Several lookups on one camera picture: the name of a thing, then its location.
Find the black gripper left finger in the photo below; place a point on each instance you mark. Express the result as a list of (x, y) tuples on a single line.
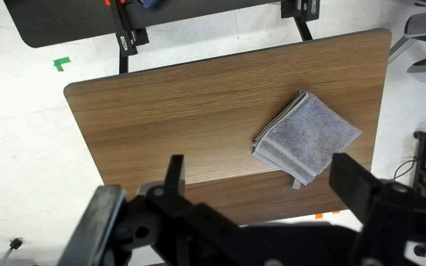
[(176, 172)]

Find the green tape marker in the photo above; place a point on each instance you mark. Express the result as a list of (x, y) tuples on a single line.
[(62, 63)]

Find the orange tape marker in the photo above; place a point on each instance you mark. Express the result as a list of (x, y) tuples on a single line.
[(320, 215)]

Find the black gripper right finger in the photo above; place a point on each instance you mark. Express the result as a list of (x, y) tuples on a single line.
[(354, 185)]

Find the black table leg with bracket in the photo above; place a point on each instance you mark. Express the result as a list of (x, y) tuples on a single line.
[(127, 37), (303, 15)]

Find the blue object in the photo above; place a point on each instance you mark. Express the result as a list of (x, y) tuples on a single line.
[(150, 3)]

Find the grey towel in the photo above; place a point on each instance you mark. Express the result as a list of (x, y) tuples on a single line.
[(306, 135)]

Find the orange clamp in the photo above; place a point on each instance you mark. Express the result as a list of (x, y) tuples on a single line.
[(109, 2)]

